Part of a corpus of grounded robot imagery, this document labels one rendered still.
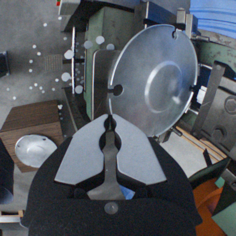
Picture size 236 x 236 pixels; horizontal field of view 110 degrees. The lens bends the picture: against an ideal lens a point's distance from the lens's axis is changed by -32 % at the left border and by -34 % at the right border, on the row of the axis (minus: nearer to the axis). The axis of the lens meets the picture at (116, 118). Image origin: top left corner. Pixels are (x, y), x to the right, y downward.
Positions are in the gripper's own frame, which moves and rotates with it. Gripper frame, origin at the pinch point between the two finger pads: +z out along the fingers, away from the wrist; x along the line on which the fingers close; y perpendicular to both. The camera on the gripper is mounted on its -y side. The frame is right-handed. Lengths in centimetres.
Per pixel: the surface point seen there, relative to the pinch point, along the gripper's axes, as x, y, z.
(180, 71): 16.8, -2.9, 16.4
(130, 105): 4.1, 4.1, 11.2
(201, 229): 32, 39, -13
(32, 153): -49, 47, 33
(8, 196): -90, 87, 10
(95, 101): -2.5, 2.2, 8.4
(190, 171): 120, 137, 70
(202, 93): 24.3, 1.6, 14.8
